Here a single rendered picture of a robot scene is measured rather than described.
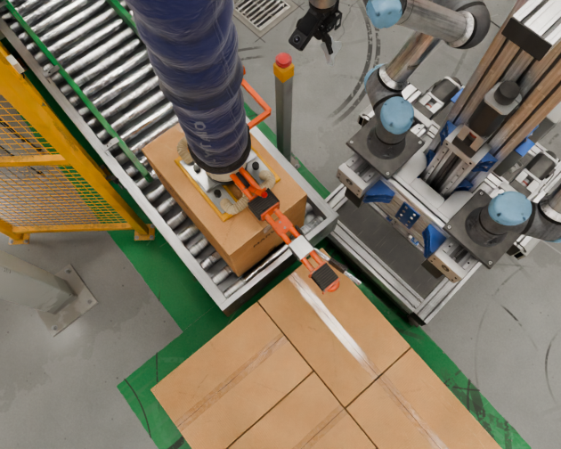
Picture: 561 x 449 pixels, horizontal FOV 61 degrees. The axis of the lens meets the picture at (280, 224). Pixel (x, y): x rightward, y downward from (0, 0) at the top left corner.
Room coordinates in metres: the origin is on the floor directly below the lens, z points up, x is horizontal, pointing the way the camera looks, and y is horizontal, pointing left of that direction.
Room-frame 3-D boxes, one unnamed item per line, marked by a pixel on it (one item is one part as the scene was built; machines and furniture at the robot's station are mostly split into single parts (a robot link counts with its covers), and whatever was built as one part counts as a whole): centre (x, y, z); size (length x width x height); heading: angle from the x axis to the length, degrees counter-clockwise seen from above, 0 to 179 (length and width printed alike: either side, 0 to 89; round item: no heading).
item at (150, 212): (1.25, 0.98, 0.50); 2.31 x 0.05 x 0.19; 38
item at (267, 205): (0.63, 0.06, 1.08); 0.10 x 0.08 x 0.06; 127
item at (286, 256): (0.54, 0.00, 0.58); 0.70 x 0.03 x 0.06; 128
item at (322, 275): (0.35, -0.15, 1.08); 0.08 x 0.07 x 0.05; 37
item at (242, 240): (0.83, 0.23, 0.75); 0.60 x 0.40 x 0.40; 38
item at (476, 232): (0.53, -0.76, 1.09); 0.15 x 0.15 x 0.10
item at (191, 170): (0.77, 0.29, 0.97); 0.34 x 0.10 x 0.05; 37
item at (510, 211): (0.52, -0.77, 1.20); 0.13 x 0.12 x 0.14; 73
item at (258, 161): (0.88, 0.13, 0.97); 0.34 x 0.10 x 0.05; 37
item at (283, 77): (1.30, -0.03, 0.50); 0.07 x 0.07 x 1.00; 38
